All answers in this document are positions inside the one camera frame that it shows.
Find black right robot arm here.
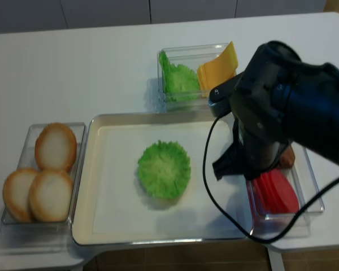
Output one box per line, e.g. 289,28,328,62
208,41,339,180

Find green lettuce leaf on bun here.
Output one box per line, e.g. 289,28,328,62
137,140,192,200

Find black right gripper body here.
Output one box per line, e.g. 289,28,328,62
231,41,299,180

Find yellow cheese slices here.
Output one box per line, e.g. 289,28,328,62
197,41,238,98

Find bun half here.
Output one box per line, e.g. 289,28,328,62
28,170,73,222
34,123,77,172
2,168,38,222

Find clear lettuce cheese container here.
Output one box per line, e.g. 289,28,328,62
157,43,229,112

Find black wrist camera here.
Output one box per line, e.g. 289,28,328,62
208,72,242,117

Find green lettuce leaf in container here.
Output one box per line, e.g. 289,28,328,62
158,50,199,102

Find left bun half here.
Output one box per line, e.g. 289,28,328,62
2,168,38,222

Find red tomato slices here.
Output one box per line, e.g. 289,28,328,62
253,169,299,214

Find bottom bun under lettuce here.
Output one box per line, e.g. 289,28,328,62
151,196,181,206

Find clear plastic bun container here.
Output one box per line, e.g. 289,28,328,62
0,123,87,250

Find clear tomato patty container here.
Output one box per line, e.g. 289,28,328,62
246,143,319,239

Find far bun half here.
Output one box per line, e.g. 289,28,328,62
34,123,77,172

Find black camera cable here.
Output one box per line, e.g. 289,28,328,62
202,115,339,244

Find white paper tray liner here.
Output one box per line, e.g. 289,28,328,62
93,121,252,239

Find brown meat patty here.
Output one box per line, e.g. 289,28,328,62
279,146,295,169

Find cream serving tray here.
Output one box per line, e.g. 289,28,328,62
72,111,253,245

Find right bun half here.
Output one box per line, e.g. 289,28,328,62
28,170,73,222

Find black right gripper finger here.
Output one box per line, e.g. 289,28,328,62
212,142,245,181

